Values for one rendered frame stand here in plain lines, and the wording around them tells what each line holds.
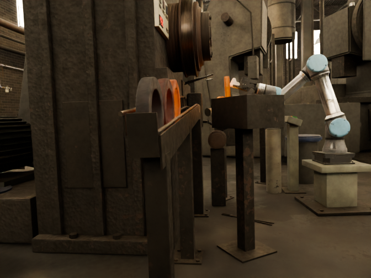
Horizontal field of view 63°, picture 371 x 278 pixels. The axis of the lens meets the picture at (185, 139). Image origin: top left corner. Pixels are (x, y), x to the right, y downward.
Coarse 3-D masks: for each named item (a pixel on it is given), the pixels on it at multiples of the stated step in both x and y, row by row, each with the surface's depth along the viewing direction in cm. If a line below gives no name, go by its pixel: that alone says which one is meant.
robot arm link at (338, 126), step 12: (312, 60) 188; (324, 60) 186; (312, 72) 191; (324, 72) 187; (324, 84) 189; (324, 96) 189; (324, 108) 192; (336, 108) 187; (336, 120) 184; (336, 132) 185
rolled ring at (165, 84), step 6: (162, 78) 97; (162, 84) 92; (168, 84) 97; (162, 90) 90; (168, 90) 100; (162, 96) 90; (168, 96) 103; (168, 102) 104; (168, 108) 105; (168, 114) 104; (168, 120) 103
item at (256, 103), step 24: (240, 96) 125; (264, 96) 126; (216, 120) 141; (240, 120) 126; (264, 120) 126; (240, 144) 139; (240, 168) 140; (240, 192) 141; (240, 216) 142; (240, 240) 144
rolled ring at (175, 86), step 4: (172, 80) 113; (172, 84) 110; (176, 84) 116; (176, 88) 117; (176, 92) 120; (176, 96) 122; (176, 100) 122; (176, 104) 123; (180, 104) 125; (176, 108) 123; (180, 108) 125; (176, 112) 122; (180, 112) 124; (176, 116) 121
